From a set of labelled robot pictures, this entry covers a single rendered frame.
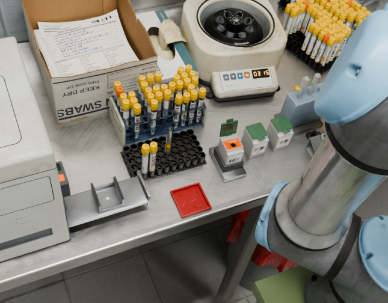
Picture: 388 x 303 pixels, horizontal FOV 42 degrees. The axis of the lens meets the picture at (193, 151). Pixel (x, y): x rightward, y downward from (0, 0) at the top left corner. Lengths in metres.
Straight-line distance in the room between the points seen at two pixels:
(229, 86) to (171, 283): 0.93
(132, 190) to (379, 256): 0.50
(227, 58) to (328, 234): 0.59
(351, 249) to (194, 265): 1.22
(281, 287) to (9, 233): 0.51
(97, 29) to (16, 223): 0.60
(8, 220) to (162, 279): 1.11
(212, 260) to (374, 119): 1.59
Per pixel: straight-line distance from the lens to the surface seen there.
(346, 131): 0.52
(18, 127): 0.84
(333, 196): 0.65
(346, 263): 0.84
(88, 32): 1.34
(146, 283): 1.95
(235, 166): 1.13
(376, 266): 0.82
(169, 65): 1.25
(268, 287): 1.00
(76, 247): 1.04
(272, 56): 1.29
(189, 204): 1.09
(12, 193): 0.86
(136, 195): 1.05
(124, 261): 1.99
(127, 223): 1.06
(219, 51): 1.24
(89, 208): 1.04
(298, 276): 1.03
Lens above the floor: 1.81
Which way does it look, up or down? 53 degrees down
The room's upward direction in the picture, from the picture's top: 11 degrees clockwise
